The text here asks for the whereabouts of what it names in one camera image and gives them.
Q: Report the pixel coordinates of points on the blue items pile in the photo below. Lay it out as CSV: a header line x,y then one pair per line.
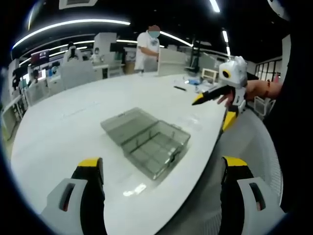
x,y
193,81

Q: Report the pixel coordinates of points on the ceiling air vent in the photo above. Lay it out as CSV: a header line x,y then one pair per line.
x,y
80,3

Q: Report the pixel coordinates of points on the long curved ceiling light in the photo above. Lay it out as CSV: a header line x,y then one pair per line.
x,y
68,25

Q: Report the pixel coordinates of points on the small white mesh chair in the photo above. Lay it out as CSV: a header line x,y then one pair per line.
x,y
262,105

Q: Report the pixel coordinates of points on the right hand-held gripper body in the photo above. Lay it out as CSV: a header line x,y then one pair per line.
x,y
236,73

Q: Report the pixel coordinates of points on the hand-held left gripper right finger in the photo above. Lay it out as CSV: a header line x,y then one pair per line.
x,y
244,203

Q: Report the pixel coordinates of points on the transparent plastic organizer box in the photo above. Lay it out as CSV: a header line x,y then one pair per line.
x,y
146,144

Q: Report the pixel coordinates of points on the white mesh office chair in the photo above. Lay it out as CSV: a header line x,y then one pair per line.
x,y
264,159

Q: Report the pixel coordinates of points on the person's dark clothing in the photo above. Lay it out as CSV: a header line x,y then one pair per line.
x,y
296,122

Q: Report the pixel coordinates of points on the black pen on table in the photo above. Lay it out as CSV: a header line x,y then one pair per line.
x,y
180,88

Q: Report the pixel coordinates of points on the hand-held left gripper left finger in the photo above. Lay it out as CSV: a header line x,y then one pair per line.
x,y
73,203

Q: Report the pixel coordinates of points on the person's right hand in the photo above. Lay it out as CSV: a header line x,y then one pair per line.
x,y
252,90

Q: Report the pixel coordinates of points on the white partition panel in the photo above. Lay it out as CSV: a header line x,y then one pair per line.
x,y
173,61

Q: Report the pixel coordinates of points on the red display screen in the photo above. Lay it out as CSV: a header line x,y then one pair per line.
x,y
40,56

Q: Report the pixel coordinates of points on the white open crate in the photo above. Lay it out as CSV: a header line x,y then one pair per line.
x,y
210,74

